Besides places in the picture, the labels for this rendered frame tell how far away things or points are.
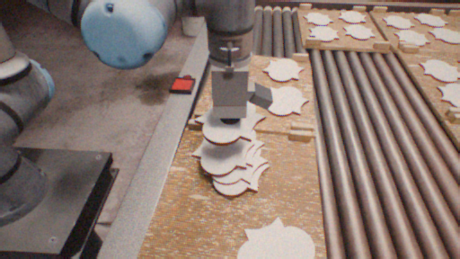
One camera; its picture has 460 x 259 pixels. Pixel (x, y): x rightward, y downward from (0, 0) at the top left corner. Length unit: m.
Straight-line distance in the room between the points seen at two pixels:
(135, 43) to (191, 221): 0.39
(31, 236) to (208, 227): 0.34
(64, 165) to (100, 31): 0.50
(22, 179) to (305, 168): 0.60
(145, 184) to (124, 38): 0.45
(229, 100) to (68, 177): 0.42
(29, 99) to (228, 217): 0.47
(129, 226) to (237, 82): 0.38
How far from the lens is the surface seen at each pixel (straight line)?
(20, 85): 0.67
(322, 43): 1.23
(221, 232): 0.57
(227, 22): 0.42
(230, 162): 0.60
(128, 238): 0.62
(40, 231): 0.67
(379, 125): 0.90
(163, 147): 0.75
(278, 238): 0.56
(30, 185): 0.69
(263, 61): 1.05
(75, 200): 0.68
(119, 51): 0.31
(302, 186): 0.65
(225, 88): 0.47
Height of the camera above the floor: 1.45
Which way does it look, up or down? 44 degrees down
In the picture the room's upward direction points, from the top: straight up
